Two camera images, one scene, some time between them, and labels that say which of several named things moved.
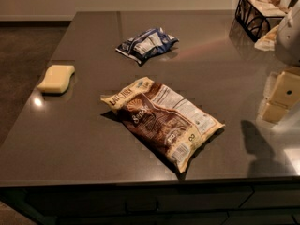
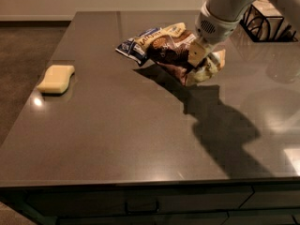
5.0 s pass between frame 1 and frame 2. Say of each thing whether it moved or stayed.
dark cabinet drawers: stayed
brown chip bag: moved
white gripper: moved
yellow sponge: stayed
